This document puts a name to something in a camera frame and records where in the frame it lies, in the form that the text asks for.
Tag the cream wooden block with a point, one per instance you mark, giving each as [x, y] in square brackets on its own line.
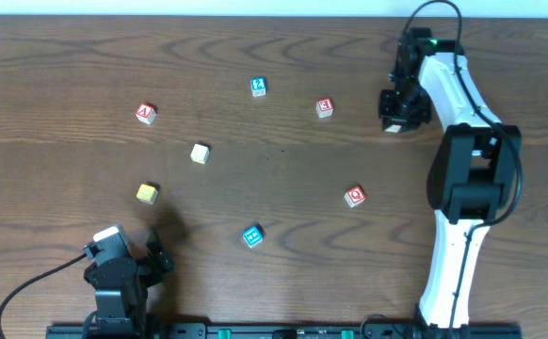
[200, 153]

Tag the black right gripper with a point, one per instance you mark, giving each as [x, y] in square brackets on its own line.
[404, 111]

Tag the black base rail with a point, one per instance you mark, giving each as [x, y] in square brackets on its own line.
[368, 331]

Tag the red letter A block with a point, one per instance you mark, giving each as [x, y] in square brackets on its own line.
[146, 113]

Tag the yellow pineapple block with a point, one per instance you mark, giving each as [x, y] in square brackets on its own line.
[148, 193]

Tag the red letter Q block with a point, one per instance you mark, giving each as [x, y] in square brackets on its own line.
[354, 196]

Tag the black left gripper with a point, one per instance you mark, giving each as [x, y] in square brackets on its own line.
[151, 257]

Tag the blue letter H block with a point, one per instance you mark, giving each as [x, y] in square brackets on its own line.
[253, 236]

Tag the red letter E block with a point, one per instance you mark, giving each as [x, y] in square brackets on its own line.
[324, 107]

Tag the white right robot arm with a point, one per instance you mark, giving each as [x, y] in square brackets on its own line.
[472, 173]

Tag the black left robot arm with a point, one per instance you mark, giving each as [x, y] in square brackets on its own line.
[124, 315]

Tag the red letter I block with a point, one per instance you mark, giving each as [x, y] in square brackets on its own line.
[394, 128]

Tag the blue number 2 block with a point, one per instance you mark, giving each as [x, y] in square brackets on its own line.
[258, 86]

